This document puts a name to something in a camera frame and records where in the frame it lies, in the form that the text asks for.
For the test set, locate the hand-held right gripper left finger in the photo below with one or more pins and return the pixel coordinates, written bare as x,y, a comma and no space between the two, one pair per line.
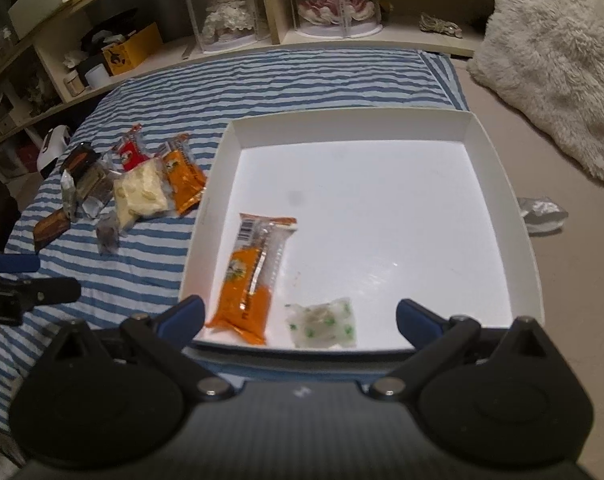
189,312

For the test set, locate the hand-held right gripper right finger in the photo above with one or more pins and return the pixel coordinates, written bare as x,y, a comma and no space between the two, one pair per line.
414,317

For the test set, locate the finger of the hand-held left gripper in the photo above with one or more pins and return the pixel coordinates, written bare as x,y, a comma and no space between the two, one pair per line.
16,263
51,291

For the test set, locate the brown snack packet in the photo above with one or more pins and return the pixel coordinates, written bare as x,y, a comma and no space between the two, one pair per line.
51,227

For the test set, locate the orange snack packet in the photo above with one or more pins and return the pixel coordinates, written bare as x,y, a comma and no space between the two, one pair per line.
184,180
242,305

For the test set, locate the small grey snack packet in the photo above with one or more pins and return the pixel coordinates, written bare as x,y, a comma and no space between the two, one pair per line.
106,237

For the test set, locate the silver-grey snack packet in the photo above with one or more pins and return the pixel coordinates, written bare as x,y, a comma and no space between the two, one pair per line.
68,195

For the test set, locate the gold mooncake packet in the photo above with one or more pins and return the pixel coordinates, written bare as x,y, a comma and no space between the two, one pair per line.
91,182

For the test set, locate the white cardboard box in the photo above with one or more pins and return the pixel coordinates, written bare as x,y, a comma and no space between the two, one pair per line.
382,210

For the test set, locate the cream-white snack packet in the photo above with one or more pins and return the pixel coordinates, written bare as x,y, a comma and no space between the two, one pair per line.
139,195

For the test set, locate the clear green-print snack packet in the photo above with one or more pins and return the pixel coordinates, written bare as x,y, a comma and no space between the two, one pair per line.
322,325

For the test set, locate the black mooncake packet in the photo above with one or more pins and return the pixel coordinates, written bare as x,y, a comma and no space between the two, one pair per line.
79,157

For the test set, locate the red snack packet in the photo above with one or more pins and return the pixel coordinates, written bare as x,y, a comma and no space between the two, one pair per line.
131,152

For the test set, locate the crumpled silver wrapper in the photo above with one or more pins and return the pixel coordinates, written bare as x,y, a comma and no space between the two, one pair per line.
542,215

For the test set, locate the small jar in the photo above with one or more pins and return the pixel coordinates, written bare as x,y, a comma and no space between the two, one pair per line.
74,84

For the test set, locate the white cup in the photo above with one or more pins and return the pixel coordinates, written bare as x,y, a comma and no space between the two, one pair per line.
96,76

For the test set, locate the white tissue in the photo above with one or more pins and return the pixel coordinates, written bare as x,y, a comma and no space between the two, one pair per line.
72,61

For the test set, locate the yellow box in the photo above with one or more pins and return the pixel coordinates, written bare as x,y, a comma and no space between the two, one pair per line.
131,52

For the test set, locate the blue striped blanket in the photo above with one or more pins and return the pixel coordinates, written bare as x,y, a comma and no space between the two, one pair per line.
282,90

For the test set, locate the white storage box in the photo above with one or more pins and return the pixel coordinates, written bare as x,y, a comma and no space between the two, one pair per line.
46,0

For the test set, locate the beige shelving unit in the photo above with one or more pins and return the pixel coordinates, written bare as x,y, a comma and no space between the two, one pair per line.
332,42

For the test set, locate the beige knitted ornament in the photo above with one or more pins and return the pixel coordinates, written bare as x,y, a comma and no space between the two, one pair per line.
439,25

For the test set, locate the fluffy white blanket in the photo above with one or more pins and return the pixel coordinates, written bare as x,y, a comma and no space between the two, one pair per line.
557,60

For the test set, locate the white doll display case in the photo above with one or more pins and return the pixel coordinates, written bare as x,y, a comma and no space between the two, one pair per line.
226,10

